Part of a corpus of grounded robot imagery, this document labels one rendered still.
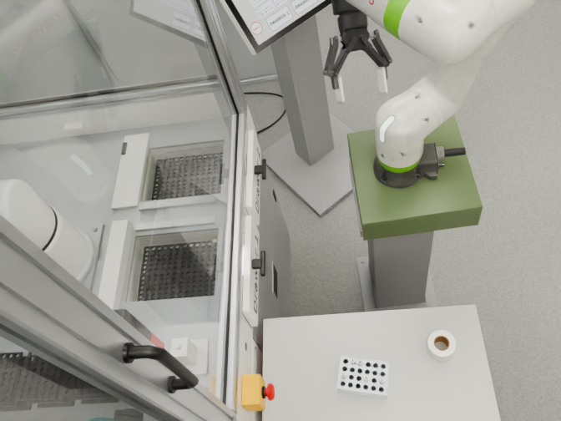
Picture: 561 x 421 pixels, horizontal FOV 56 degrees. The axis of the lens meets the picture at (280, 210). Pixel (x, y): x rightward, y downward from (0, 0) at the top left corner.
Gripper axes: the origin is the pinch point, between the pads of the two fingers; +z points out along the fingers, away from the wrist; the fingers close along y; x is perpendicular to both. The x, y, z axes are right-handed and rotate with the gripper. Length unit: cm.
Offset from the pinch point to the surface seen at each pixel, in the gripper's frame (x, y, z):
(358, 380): -15, -22, 70
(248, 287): 2, -41, 43
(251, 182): 22.2, -27.0, 20.1
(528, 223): 40, 103, 73
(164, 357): -56, -73, 23
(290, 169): 118, 30, 38
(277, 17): 50, 4, -27
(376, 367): -15, -16, 68
